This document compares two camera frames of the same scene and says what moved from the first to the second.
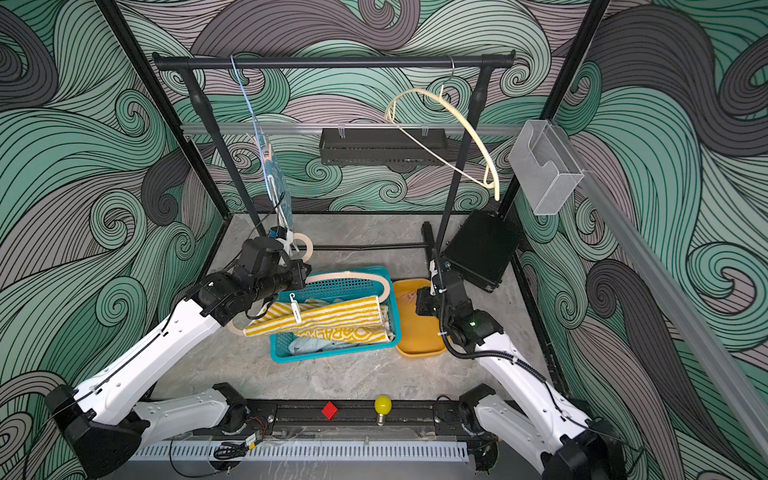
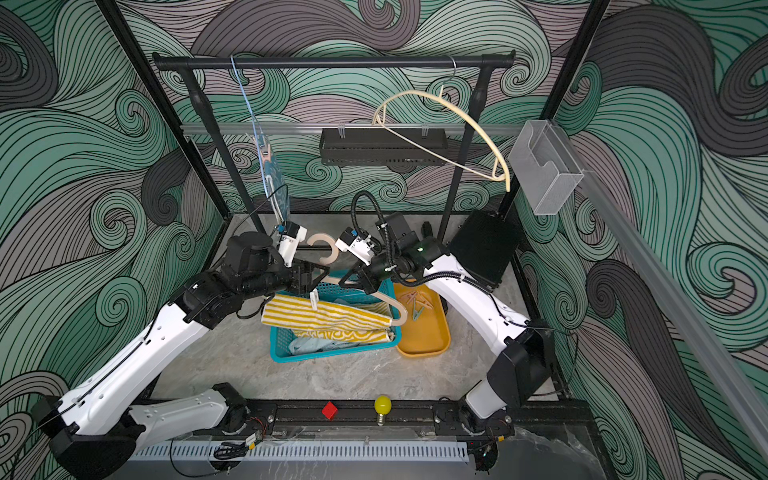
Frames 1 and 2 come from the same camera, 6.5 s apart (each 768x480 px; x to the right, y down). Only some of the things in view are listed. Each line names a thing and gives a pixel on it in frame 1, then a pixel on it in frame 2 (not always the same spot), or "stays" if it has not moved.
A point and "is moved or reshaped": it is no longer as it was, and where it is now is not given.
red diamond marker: (329, 410) stays
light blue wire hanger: (258, 145) stays
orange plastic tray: (419, 335) stays
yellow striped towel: (358, 319) is moved or reshaped
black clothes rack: (193, 63) stays
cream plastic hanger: (472, 114) is moved or reshaped
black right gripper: (424, 294) -> (366, 278)
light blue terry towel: (310, 345) stays
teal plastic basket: (344, 285) stays
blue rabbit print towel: (278, 187) stays
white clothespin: (296, 308) -> (314, 297)
